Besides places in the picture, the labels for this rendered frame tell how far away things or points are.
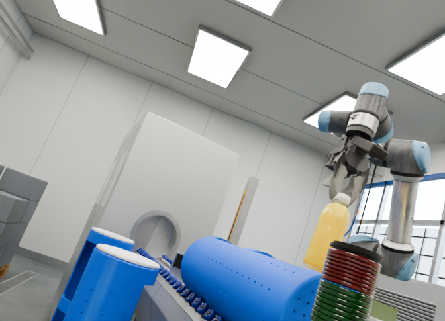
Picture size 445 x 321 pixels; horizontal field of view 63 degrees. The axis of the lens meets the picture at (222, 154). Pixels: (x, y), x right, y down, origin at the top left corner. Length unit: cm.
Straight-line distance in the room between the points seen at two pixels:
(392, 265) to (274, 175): 514
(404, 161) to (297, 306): 73
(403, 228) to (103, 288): 115
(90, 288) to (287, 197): 539
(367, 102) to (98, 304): 116
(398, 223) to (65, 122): 564
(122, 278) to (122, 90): 526
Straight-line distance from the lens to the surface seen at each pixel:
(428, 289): 292
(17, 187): 476
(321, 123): 121
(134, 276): 151
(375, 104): 106
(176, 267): 218
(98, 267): 153
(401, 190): 152
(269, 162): 659
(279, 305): 99
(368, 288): 47
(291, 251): 667
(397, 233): 156
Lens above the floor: 121
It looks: 13 degrees up
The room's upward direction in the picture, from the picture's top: 20 degrees clockwise
